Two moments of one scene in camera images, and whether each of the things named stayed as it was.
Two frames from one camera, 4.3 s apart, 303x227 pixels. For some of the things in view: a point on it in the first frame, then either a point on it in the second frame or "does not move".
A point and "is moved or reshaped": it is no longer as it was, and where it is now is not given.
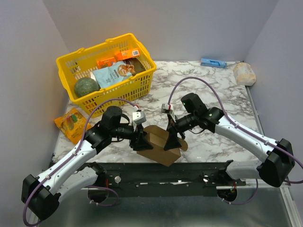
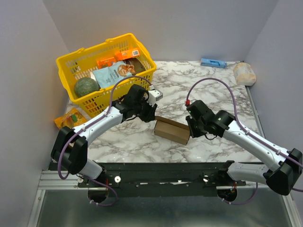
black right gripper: [172, 130] → [193, 126]
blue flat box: [213, 63] does not move
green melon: [84, 86] does not move
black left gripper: [141, 144] → [150, 117]
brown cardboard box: [156, 137] is moved or reshaped
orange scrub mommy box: [105, 63] does not move
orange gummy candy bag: [73, 124] does not move
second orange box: [127, 54] does not move
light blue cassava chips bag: [107, 77] does not move
